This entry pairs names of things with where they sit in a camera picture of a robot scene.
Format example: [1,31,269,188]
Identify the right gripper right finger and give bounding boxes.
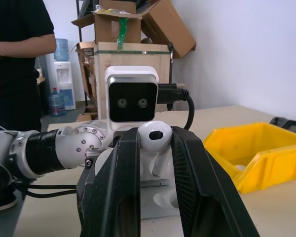
[171,126,261,237]

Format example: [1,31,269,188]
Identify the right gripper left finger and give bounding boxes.
[88,127,141,237]

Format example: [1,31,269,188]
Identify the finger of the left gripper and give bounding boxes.
[76,170,97,237]

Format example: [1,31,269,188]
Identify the white earbud case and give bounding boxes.
[95,148,182,220]

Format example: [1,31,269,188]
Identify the white earbud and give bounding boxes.
[137,120,174,178]

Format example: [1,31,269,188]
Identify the yellow plastic bin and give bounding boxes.
[203,122,296,195]

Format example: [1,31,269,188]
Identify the black flat case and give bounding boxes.
[268,116,296,136]

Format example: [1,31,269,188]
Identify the blue water bottle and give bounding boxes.
[47,87,66,117]
[54,38,71,62]

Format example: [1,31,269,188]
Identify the white water dispenser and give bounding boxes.
[53,61,76,111]

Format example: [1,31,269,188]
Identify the black shoe white sole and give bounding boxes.
[0,191,18,214]

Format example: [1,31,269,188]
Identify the torn cardboard box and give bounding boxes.
[75,41,98,99]

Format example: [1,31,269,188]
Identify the person in black shirt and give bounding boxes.
[0,0,57,133]

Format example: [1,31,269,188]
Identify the green tape strip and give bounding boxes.
[116,16,128,52]

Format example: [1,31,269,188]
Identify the open cardboard box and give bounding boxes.
[71,0,143,44]

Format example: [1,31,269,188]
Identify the tilted cardboard box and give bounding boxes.
[140,0,197,60]

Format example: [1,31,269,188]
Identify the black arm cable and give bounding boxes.
[13,180,80,198]

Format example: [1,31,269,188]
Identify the white camera module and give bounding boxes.
[104,65,160,130]

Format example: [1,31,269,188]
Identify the black camera cable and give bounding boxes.
[157,82,195,130]

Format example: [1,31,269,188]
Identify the black metal shelf frame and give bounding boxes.
[76,0,101,104]

